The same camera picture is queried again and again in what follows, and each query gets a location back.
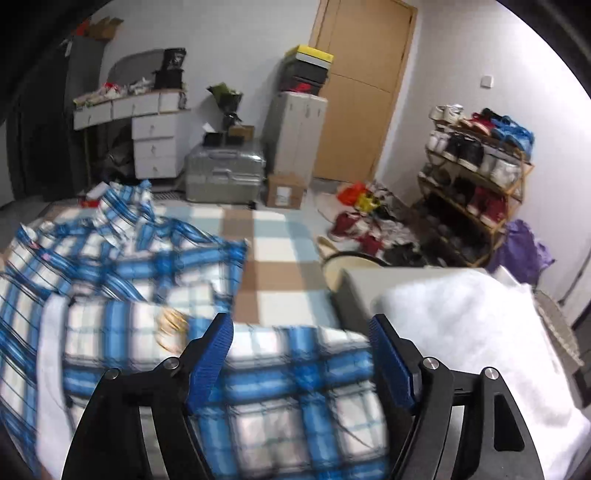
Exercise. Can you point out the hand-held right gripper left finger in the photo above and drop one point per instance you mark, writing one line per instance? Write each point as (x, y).
(212, 360)

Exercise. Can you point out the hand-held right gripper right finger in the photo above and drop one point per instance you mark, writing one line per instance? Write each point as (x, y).
(392, 360)

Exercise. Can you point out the blue plaid shirt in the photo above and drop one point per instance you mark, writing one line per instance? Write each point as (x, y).
(152, 258)

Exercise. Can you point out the white pillow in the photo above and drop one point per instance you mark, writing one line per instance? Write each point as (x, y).
(461, 323)

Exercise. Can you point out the round cream basket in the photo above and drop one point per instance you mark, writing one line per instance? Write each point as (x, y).
(330, 277)

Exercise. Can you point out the checkered blanket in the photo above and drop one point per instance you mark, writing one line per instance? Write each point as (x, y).
(281, 258)

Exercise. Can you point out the pile of loose shoes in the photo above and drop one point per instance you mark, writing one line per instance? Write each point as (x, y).
(392, 230)

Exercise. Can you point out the purple bag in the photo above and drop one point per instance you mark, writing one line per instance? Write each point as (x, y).
(521, 249)

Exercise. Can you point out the orange plastic bag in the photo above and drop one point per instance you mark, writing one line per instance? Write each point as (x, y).
(353, 191)

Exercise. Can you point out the taped cardboard box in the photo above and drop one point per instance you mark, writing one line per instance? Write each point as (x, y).
(286, 191)

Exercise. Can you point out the silver suitcase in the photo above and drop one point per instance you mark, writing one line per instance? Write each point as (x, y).
(221, 170)

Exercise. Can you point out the wooden shoe rack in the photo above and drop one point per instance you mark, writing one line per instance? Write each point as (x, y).
(517, 184)

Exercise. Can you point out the dark brown bag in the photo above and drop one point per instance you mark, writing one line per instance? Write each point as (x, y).
(117, 161)

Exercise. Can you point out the small black box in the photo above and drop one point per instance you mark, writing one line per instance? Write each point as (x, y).
(215, 138)

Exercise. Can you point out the shoe rack with shoes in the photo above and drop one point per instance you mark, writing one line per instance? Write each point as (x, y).
(466, 147)

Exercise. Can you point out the white desk with drawers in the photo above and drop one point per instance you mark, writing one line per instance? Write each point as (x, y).
(154, 138)

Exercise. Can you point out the small brown box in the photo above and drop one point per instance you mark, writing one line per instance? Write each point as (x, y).
(241, 131)

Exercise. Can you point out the white cabinet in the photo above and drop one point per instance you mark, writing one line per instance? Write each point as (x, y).
(291, 134)

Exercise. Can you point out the dark flower bouquet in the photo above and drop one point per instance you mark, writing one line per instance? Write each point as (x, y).
(225, 97)

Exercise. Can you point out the wooden door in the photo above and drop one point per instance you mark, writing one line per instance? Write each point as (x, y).
(360, 92)

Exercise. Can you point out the black wardrobe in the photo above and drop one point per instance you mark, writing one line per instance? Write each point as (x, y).
(46, 138)

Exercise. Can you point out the desk clutter pile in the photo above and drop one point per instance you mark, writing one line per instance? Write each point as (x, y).
(115, 90)

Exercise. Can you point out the black red shoe box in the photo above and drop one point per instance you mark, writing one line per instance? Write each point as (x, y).
(302, 86)

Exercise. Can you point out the arched mirror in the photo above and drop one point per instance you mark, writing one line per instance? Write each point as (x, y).
(134, 67)

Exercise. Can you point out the yellow lid shoe box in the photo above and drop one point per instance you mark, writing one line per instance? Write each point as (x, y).
(309, 55)

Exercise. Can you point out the small open cardboard box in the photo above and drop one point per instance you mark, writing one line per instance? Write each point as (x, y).
(104, 30)

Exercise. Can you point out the light switch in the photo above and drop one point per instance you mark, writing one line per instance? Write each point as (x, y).
(486, 81)

